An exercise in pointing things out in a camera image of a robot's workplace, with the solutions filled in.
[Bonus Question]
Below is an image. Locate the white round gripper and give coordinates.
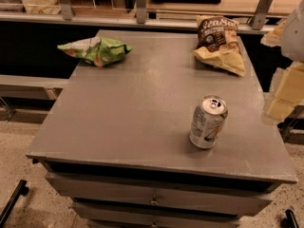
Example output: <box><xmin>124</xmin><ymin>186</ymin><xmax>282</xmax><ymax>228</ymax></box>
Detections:
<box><xmin>260</xmin><ymin>0</ymin><xmax>304</xmax><ymax>122</ymax></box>

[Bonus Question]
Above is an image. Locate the silver 7up soda can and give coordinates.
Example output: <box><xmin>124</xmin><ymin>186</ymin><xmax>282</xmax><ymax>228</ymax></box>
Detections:
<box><xmin>189</xmin><ymin>95</ymin><xmax>228</xmax><ymax>149</ymax></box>

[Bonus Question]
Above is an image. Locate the brown yellow chip bag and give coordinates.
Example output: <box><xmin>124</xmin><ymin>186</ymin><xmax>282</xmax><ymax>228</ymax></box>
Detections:
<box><xmin>193</xmin><ymin>15</ymin><xmax>246</xmax><ymax>76</ymax></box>

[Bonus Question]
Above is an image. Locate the green rice chip bag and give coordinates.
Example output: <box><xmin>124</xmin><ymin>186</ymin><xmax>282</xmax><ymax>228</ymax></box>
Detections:
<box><xmin>57</xmin><ymin>36</ymin><xmax>132</xmax><ymax>67</ymax></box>

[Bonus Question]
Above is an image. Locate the black bar right floor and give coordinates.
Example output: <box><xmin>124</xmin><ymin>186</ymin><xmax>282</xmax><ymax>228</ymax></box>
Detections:
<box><xmin>280</xmin><ymin>209</ymin><xmax>299</xmax><ymax>228</ymax></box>

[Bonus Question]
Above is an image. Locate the black bar floor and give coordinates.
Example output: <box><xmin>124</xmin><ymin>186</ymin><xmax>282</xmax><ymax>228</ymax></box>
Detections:
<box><xmin>0</xmin><ymin>180</ymin><xmax>29</xmax><ymax>228</ymax></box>
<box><xmin>280</xmin><ymin>209</ymin><xmax>299</xmax><ymax>228</ymax></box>

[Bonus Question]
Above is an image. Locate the grey drawer cabinet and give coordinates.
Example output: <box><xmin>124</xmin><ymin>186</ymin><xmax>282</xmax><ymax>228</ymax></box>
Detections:
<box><xmin>28</xmin><ymin>31</ymin><xmax>296</xmax><ymax>221</ymax></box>

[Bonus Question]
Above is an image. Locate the upper grey drawer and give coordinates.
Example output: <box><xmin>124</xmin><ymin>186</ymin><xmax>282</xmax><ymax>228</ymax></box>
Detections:
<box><xmin>46</xmin><ymin>172</ymin><xmax>272</xmax><ymax>217</ymax></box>

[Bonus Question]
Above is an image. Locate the grey drawer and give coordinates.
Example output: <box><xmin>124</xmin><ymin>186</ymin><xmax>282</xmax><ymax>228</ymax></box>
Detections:
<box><xmin>72</xmin><ymin>202</ymin><xmax>239</xmax><ymax>228</ymax></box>
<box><xmin>46</xmin><ymin>172</ymin><xmax>272</xmax><ymax>217</ymax></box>

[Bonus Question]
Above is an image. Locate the lower grey drawer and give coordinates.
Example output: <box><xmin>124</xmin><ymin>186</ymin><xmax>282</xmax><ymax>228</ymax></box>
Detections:
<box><xmin>72</xmin><ymin>202</ymin><xmax>239</xmax><ymax>228</ymax></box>

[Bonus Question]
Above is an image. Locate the grey bench left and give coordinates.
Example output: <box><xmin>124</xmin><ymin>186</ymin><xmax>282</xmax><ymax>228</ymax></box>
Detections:
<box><xmin>0</xmin><ymin>75</ymin><xmax>68</xmax><ymax>100</ymax></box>

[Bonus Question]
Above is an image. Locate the black bar left floor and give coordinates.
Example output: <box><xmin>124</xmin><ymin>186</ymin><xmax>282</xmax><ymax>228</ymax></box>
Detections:
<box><xmin>0</xmin><ymin>180</ymin><xmax>29</xmax><ymax>228</ymax></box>

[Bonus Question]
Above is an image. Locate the metal rail with brackets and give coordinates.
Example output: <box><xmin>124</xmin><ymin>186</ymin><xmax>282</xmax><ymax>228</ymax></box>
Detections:
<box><xmin>0</xmin><ymin>0</ymin><xmax>295</xmax><ymax>34</ymax></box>

